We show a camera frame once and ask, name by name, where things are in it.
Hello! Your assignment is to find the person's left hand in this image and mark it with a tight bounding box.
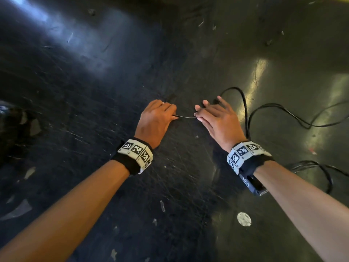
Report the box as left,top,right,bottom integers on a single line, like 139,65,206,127
134,99,178,150

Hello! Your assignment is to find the person's right hand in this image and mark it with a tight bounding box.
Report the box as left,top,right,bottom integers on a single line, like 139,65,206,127
194,96,247,153

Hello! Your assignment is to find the thin black cable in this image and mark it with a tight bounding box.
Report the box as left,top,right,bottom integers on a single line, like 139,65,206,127
173,87,349,140

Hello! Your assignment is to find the person's left forearm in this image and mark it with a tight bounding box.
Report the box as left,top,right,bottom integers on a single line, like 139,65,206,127
0,160,130,262

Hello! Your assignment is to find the person's right forearm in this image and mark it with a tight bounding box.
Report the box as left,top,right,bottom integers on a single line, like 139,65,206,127
254,161,349,262

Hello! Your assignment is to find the marker-printed right wrist band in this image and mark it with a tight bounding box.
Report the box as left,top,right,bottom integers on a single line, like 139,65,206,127
226,141,275,176

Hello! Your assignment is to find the marker-printed wrist band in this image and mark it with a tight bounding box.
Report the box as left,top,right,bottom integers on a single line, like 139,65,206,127
226,141,275,176
111,137,154,176

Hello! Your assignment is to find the marker-printed left wrist band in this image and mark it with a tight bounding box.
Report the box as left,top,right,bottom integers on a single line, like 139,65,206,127
111,137,154,176

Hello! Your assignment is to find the white round sticker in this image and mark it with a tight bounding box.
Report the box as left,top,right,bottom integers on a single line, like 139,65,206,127
237,212,252,227

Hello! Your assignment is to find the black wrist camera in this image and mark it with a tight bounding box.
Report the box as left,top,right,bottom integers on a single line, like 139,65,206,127
239,174,269,196

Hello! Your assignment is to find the black cable coil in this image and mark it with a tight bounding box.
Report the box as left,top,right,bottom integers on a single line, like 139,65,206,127
288,160,349,194

